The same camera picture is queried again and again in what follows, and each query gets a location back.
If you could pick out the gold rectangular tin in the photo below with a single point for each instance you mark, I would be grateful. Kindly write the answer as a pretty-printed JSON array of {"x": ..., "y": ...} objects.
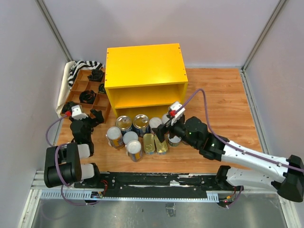
[
  {"x": 148, "y": 144},
  {"x": 161, "y": 147}
]

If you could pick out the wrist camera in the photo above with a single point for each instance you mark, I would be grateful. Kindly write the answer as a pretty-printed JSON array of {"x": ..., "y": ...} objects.
[
  {"x": 175, "y": 112},
  {"x": 77, "y": 113}
]

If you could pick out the striped cloth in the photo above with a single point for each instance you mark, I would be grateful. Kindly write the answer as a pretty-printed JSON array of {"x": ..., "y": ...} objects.
[{"x": 81, "y": 65}]

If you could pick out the yellow shelf cabinet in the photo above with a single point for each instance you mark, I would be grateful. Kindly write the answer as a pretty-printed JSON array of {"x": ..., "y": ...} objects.
[{"x": 145, "y": 79}]

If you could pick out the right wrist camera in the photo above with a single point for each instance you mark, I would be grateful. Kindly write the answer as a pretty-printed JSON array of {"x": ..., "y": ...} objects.
[{"x": 175, "y": 112}]

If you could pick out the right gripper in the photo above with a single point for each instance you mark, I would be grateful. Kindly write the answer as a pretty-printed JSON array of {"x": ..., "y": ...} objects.
[{"x": 160, "y": 131}]

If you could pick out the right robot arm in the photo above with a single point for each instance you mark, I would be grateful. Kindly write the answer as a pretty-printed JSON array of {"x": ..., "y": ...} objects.
[{"x": 283, "y": 175}]

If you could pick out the gold rectangular tin right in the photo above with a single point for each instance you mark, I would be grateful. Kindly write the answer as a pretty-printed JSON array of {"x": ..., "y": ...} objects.
[{"x": 161, "y": 147}]

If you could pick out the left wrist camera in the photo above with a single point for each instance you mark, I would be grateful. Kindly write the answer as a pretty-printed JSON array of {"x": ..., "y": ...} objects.
[{"x": 77, "y": 113}]

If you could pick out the blue yellow can white lid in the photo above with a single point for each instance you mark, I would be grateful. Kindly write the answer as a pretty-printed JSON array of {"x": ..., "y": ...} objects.
[{"x": 134, "y": 149}]

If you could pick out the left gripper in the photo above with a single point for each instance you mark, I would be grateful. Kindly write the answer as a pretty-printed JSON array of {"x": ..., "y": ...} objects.
[{"x": 99, "y": 117}]

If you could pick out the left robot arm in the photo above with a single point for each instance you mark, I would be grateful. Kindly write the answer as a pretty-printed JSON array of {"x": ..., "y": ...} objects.
[{"x": 62, "y": 163}]

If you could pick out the rolled black belt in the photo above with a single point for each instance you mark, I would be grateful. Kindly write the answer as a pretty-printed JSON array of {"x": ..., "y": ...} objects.
[
  {"x": 87, "y": 97},
  {"x": 96, "y": 75}
]

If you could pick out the rolled black belt top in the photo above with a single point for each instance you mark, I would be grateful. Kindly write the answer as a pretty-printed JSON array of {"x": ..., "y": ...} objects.
[{"x": 96, "y": 75}]

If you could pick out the red white can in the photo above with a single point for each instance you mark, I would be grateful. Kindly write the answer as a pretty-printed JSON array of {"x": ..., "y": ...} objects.
[
  {"x": 165, "y": 119},
  {"x": 154, "y": 123}
]

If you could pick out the gold rectangular tin left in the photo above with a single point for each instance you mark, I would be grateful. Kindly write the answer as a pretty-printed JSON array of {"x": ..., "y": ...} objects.
[{"x": 148, "y": 144}]

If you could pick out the rolled dark belt bottom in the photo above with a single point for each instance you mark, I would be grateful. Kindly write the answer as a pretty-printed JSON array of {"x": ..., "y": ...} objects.
[{"x": 68, "y": 107}]

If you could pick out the rolled green belt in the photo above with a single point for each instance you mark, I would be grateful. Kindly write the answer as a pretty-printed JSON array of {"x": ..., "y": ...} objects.
[{"x": 101, "y": 89}]

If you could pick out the wooden divided tray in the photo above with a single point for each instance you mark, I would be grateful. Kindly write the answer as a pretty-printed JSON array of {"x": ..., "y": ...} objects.
[{"x": 81, "y": 84}]

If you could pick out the rolled black belt middle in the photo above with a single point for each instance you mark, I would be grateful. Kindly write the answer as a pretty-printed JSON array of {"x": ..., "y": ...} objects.
[{"x": 87, "y": 97}]

